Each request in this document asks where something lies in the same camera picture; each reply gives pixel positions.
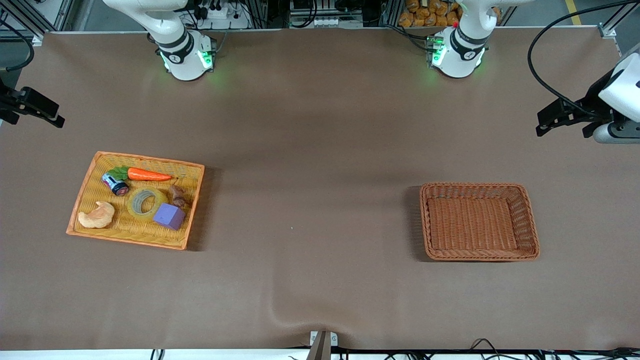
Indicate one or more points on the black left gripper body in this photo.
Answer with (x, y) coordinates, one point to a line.
(589, 105)

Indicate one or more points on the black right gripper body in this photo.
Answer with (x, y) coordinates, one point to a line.
(8, 102)

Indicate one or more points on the yellow adhesive tape roll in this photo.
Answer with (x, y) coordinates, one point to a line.
(150, 216)

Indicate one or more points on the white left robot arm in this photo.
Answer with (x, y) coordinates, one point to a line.
(457, 60)

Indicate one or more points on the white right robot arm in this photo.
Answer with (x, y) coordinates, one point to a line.
(185, 65)

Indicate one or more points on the small blue battery can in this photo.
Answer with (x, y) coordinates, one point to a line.
(116, 185)

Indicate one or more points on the toy croissant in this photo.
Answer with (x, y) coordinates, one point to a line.
(97, 217)

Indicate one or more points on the orange toy carrot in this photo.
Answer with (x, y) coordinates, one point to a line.
(147, 175)

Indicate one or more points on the brown wicker basket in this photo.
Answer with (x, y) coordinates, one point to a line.
(475, 225)

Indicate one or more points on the orange yellow woven tray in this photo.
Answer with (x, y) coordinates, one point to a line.
(130, 229)

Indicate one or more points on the small brown figurine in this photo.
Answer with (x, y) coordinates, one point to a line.
(178, 196)

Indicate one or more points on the purple foam cube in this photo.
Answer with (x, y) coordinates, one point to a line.
(169, 216)

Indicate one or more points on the bag of orange buns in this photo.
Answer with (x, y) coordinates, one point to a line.
(425, 15)

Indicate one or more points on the white power strip with plugs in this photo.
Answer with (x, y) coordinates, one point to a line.
(232, 20)

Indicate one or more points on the slim white power strip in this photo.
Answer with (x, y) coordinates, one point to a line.
(330, 22)

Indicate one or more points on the brown table cover cloth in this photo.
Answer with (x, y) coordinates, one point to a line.
(300, 275)

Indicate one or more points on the aluminium frame profile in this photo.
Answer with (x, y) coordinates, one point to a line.
(617, 15)
(20, 34)

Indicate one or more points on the metal table clamp bracket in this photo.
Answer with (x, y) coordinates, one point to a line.
(322, 342)

